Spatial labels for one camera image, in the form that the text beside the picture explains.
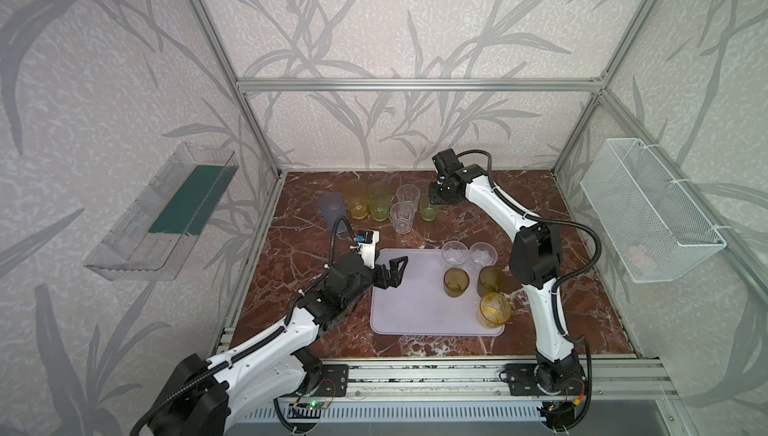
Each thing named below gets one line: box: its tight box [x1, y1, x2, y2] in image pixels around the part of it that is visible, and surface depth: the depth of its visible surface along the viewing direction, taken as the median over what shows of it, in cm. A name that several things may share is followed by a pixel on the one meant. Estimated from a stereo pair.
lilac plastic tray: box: [370, 249, 505, 337], surface depth 86 cm
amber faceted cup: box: [478, 292, 512, 328], surface depth 86 cm
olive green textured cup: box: [443, 267, 470, 298], surface depth 88 cm
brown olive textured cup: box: [477, 266, 507, 298], surface depth 89 cm
